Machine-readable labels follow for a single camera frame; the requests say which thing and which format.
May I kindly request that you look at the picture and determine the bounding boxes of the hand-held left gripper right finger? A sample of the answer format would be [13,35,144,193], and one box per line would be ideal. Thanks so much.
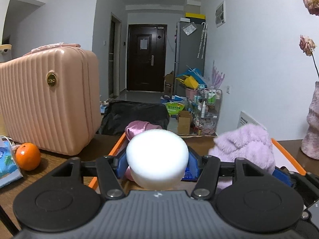
[184,146,271,200]

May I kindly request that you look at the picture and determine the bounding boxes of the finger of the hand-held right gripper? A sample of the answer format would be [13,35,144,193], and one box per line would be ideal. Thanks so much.
[273,167,319,205]

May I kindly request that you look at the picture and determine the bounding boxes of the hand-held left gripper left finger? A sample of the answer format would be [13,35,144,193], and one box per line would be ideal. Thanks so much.
[47,151,131,200]

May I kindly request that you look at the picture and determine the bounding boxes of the orange cardboard box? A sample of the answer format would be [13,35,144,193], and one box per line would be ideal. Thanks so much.
[88,132,307,195]

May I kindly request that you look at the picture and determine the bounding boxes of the white round sponge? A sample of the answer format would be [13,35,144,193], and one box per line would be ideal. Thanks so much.
[126,129,189,191]

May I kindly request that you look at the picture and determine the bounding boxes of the pink satin scrunchie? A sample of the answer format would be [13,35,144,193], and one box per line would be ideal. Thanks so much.
[125,121,164,181]

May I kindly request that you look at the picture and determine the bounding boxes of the lilac fluffy cloth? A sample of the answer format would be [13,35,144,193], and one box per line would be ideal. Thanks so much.
[208,124,276,192]

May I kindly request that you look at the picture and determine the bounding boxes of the small open cardboard box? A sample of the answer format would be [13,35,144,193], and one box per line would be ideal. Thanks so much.
[177,111,194,135]

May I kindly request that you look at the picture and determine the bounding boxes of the dark cloth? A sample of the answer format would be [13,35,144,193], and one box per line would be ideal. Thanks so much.
[101,101,170,136]

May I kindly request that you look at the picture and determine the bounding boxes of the green snack packs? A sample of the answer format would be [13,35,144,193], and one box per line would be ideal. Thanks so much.
[166,102,186,116]

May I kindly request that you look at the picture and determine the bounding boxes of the mauve textured vase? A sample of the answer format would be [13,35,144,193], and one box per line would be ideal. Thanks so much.
[300,81,319,160]

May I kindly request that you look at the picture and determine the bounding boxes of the white flat panel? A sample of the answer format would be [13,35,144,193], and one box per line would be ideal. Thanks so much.
[238,111,267,131]

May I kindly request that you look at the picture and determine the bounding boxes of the pink plastic bucket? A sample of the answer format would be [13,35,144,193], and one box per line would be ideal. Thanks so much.
[185,87,199,100]

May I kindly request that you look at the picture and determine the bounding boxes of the blue yellow clutter pile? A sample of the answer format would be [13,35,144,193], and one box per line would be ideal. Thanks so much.
[176,65,207,89]

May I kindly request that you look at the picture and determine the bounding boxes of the tall brown cardboard box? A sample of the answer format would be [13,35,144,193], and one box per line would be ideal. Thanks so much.
[164,71,175,95]

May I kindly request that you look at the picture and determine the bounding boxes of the pink ribbed hard case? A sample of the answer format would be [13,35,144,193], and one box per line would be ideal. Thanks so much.
[0,42,102,156]

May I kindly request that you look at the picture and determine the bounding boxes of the purple feather decoration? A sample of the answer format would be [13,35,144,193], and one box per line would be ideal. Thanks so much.
[211,60,225,89]

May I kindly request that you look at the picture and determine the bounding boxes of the orange fruit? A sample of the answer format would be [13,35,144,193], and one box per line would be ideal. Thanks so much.
[15,143,41,172]

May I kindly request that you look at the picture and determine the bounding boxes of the dark wooden entrance door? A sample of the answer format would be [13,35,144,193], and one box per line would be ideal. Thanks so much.
[127,24,167,92]

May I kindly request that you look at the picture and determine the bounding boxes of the grey refrigerator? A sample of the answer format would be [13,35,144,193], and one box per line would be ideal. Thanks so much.
[174,19,207,98]

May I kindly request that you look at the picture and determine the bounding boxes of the grey side doorway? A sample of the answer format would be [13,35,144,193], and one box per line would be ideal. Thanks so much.
[109,12,122,98]

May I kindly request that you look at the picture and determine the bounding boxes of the blue tissue pack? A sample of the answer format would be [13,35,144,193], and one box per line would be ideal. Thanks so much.
[0,136,24,189]

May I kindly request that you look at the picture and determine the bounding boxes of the white folded umbrella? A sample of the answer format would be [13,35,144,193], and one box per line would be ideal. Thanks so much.
[197,22,208,59]

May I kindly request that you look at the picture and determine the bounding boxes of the yellow black box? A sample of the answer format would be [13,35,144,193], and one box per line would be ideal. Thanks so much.
[185,12,207,20]

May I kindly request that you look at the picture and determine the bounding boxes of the yellow thermos bottle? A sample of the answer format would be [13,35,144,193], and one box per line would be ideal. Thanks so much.
[0,44,12,63]

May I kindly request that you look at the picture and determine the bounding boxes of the dried pink rose bouquet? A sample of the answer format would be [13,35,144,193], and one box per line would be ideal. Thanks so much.
[299,0,319,80]

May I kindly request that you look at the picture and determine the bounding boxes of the wire trolley with bottles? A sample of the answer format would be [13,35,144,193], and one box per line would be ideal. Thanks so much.
[193,88,223,135]

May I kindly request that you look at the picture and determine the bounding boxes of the white charger cable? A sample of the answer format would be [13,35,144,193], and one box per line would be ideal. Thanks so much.
[0,136,23,155]

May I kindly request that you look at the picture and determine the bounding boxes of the white wall fuse panel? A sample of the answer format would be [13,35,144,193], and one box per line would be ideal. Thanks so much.
[215,0,226,28]

